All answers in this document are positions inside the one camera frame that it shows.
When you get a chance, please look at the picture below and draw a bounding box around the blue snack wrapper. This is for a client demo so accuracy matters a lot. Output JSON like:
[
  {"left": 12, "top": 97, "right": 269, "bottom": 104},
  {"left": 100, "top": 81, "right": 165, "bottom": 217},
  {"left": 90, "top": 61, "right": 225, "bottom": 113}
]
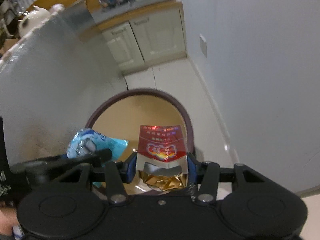
[{"left": 66, "top": 127, "right": 129, "bottom": 189}]

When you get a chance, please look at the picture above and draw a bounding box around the tan round trash bin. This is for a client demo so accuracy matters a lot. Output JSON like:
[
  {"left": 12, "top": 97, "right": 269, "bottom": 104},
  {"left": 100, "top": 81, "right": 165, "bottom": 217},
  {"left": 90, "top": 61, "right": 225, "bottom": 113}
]
[{"left": 86, "top": 89, "right": 195, "bottom": 199}]

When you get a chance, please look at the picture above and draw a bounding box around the cream lower cabinet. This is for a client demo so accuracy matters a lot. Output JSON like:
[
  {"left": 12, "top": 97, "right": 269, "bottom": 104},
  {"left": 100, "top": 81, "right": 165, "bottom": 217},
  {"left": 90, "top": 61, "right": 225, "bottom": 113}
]
[{"left": 85, "top": 0, "right": 187, "bottom": 74}]

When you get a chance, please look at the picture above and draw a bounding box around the cream cat teapot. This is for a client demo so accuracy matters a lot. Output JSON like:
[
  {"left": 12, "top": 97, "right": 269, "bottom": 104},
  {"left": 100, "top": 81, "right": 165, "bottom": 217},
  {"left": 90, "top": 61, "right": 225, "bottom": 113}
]
[{"left": 18, "top": 3, "right": 65, "bottom": 38}]

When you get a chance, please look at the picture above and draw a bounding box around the white wall socket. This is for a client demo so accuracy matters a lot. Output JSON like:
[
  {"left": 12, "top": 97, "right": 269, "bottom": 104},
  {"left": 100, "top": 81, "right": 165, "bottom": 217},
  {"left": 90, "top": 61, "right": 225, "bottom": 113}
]
[{"left": 199, "top": 34, "right": 207, "bottom": 57}]

